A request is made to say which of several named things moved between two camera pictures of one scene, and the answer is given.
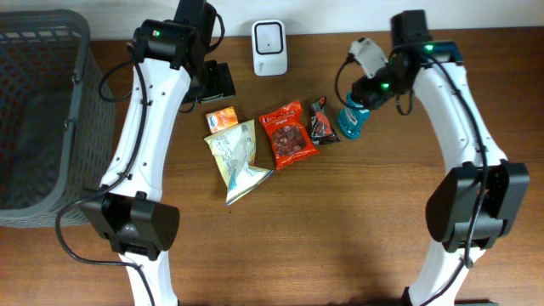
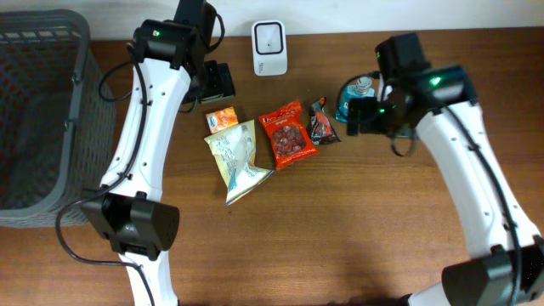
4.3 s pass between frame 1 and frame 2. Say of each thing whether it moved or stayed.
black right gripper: moved
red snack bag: stayed
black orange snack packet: stayed
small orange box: stayed
